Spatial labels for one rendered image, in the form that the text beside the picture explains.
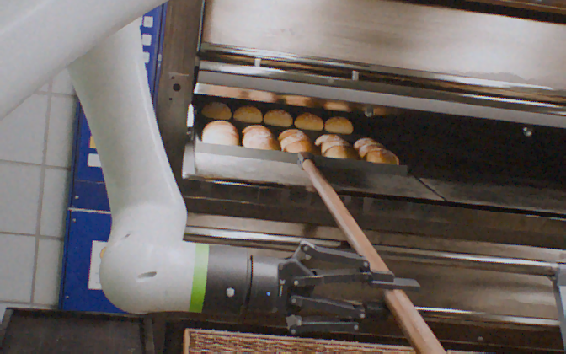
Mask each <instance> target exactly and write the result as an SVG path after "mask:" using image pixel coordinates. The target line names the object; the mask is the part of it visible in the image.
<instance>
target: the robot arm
mask: <svg viewBox="0 0 566 354"><path fill-rule="evenodd" d="M167 1H168V0H0V121H1V120H2V119H4V118H5V117H6V116H7V115H8V114H9V113H11V112H12V111H13V110H14V109H15V108H18V107H19V105H20V104H21V103H23V102H24V101H25V100H26V99H27V98H28V97H29V96H30V95H31V94H34V93H35V92H36V91H38V90H39V88H40V87H42V86H43V85H44V84H45V83H47V82H48V81H50V80H52V79H53V78H54V77H55V76H56V75H57V74H59V72H60V71H61V70H63V69H64V68H65V67H66V68H67V70H68V72H69V76H70V78H71V80H72V83H73V85H74V88H75V90H76V92H77V96H78V98H79V100H80V103H81V105H83V110H84V113H85V115H86V117H87V120H88V125H89V127H90V130H91V132H92V136H93V141H94V144H95V147H96V150H97V153H99V159H100V163H101V166H102V170H103V174H104V180H105V184H106V189H107V193H108V197H109V206H110V211H111V217H112V225H111V232H110V236H109V241H108V243H107V246H106V249H105V252H104V255H103V258H102V260H101V263H100V267H99V280H100V284H101V287H102V290H103V292H104V294H105V296H106V297H107V298H108V299H109V300H110V302H111V303H112V304H113V305H114V306H116V307H117V308H119V309H121V310H123V311H126V312H128V313H133V314H148V313H154V312H164V311H186V312H197V313H207V314H225V315H236V316H239V315H240V314H241V313H242V311H243V308H244V306H246V310H248V311H257V312H267V313H278V314H280V315H281V316H283V317H286V322H287V328H288V330H289V333H290V335H299V333H302V332H304V331H357V330H359V329H360V325H361V323H362V321H363V320H365V319H374V320H382V321H384V320H387V316H388V315H389V314H390V315H392V312H391V311H390V309H388V307H387V305H386V304H385V303H379V302H371V300H363V304H362V305H361V304H360V305H356V304H352V303H346V302H342V300H338V299H334V298H328V297H324V296H320V295H317V294H316V293H313V291H314V288H315V286H322V284H323V283H336V282H368V284H369V286H370V288H381V289H392V290H403V291H414V292H419V289H420V286H419V284H418V283H417V282H416V281H415V280H414V279H404V278H395V276H394V274H393V273H392V272H390V271H376V270H371V268H370V262H369V261H368V259H367V258H366V257H365V256H364V255H356V254H351V252H347V251H343V250H337V249H329V248H324V247H319V246H316V245H314V244H312V243H310V242H307V241H306V240H305V239H302V240H300V242H299V245H300V246H299V247H298V249H297V250H296V252H295V254H294V255H293V256H287V257H286V258H275V257H265V256H257V255H251V257H250V260H249V259H248V250H247V248H239V247H231V246H222V245H214V244H197V243H189V242H184V241H183V237H184V230H185V226H186V221H187V212H186V208H185V204H184V200H183V198H182V196H181V194H180V192H179V190H178V188H177V185H176V183H175V180H174V177H173V174H172V172H171V169H170V166H169V163H168V159H167V156H166V153H165V150H164V147H163V144H162V142H161V137H160V135H159V131H158V126H157V122H156V118H155V115H154V111H153V107H152V99H151V95H150V90H149V85H148V81H147V76H146V70H145V65H144V59H143V52H142V39H141V33H140V28H139V21H138V18H140V17H141V16H142V15H144V14H145V13H149V12H150V11H152V10H153V9H155V8H156V7H157V6H159V5H161V4H162V3H165V2H167ZM311 258H314V259H317V260H324V261H329V262H333V263H338V264H344V265H348V266H356V267H360V268H344V269H343V270H323V271H321V270H310V268H309V267H307V266H306V265H305V264H304V263H302V262H301V260H302V259H305V260H310V259H311ZM362 306H363V307H362ZM304 308H312V309H321V310H324V311H329V312H332V313H336V314H343V315H347V316H306V317H301V316H300V315H294V314H295V313H297V312H299V311H301V310H302V309H304Z"/></svg>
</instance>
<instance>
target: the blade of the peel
mask: <svg viewBox="0 0 566 354"><path fill-rule="evenodd" d="M203 131H204V130H203V129H196V152H198V153H214V154H221V156H229V157H237V158H251V159H259V160H268V161H275V162H283V163H291V164H297V158H298V153H294V152H286V151H279V150H270V149H263V148H255V147H243V146H242V143H241V142H240V143H241V147H240V146H233V145H224V144H217V143H208V142H203ZM313 157H314V158H315V159H316V162H315V164H316V165H317V166H322V167H330V168H337V169H352V170H360V171H361V172H368V173H377V174H391V175H399V176H407V173H408V165H405V164H402V163H400V162H398V163H399V164H385V163H378V162H370V161H362V160H354V159H347V158H332V157H324V156H317V154H313Z"/></svg>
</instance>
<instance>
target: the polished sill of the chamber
mask: <svg viewBox="0 0 566 354"><path fill-rule="evenodd" d="M333 190H334V192H335V194H336V195H337V197H338V198H339V199H340V200H341V201H342V202H343V203H344V206H345V208H346V209H347V211H348V212H349V213H354V214H364V215H372V216H381V217H397V218H405V219H414V221H424V222H432V223H448V224H457V225H465V226H474V227H482V228H498V229H508V230H515V231H525V232H533V233H550V234H558V235H566V214H563V213H556V212H540V211H532V210H523V209H515V208H507V207H498V206H482V205H474V204H466V202H458V201H443V200H433V199H425V198H417V197H409V196H393V195H384V194H377V193H368V192H360V191H351V190H335V189H333ZM180 194H181V195H182V196H193V197H203V198H211V199H220V200H229V201H245V202H253V203H262V205H271V206H280V207H296V208H304V209H313V210H321V211H329V209H328V208H327V206H326V205H324V202H323V200H322V198H321V196H320V195H319V194H318V192H317V190H316V188H315V186H311V185H295V184H287V183H279V182H270V181H262V180H246V179H238V178H230V177H221V176H213V175H204V174H189V173H183V176H182V184H181V191H180Z"/></svg>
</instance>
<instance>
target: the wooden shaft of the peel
mask: <svg viewBox="0 0 566 354"><path fill-rule="evenodd" d="M302 167H303V168H304V170H305V172H306V174H307V176H308V178H310V180H311V181H312V183H313V184H314V186H315V188H316V190H317V192H318V194H319V195H320V196H321V198H322V200H323V202H324V205H326V206H327V208H328V209H329V211H330V212H331V214H332V216H333V217H334V221H335V222H336V223H337V225H338V226H339V229H340V230H342V232H343V233H344V236H345V237H346V239H347V241H348V242H349V244H350V246H351V248H352V250H354V252H355V254H356V255H364V256H365V257H366V258H367V259H368V261H369V262H370V268H371V270H376V271H389V270H388V269H387V267H386V266H385V264H384V263H383V261H382V259H381V258H380V257H379V255H378V254H377V252H376V250H375V249H374V247H372V246H371V244H370V243H369V241H368V240H367V238H366V236H365V235H364V234H363V232H362V231H361V229H360V227H359V226H358V224H356V223H355V221H354V219H353V217H352V216H351V215H350V213H349V212H348V211H347V209H346V208H345V206H344V203H343V202H342V201H341V200H340V199H339V198H338V197H337V195H336V194H335V192H334V190H333V189H332V188H331V185H330V184H329V182H328V181H327V180H326V178H324V177H323V175H322V174H321V172H320V170H319V168H318V166H317V165H316V164H315V163H314V162H313V160H311V159H306V160H304V161H303V163H302ZM377 291H378V292H379V293H380V295H381V296H382V298H383V300H384V303H385V304H386V305H387V307H388V309H390V311H391V312H392V315H393V316H394V318H395V320H396V321H397V323H398V325H399V327H400V328H401V330H402V332H403V334H404V336H406V337H407V339H408V341H409V343H410V344H411V346H412V347H413V349H414V352H415V353H416V354H446V352H445V351H444V349H443V347H442V346H441V344H440V342H439V341H438V340H437V339H436V338H435V337H434V336H433V333H432V332H431V330H430V328H429V327H428V326H427V324H426V323H425V322H424V320H423V319H422V316H420V315H419V313H418V312H417V310H416V309H415V307H414V306H413V304H412V303H411V302H410V300H409V298H408V296H407V295H406V293H404V292H403V290H392V289H381V288H377Z"/></svg>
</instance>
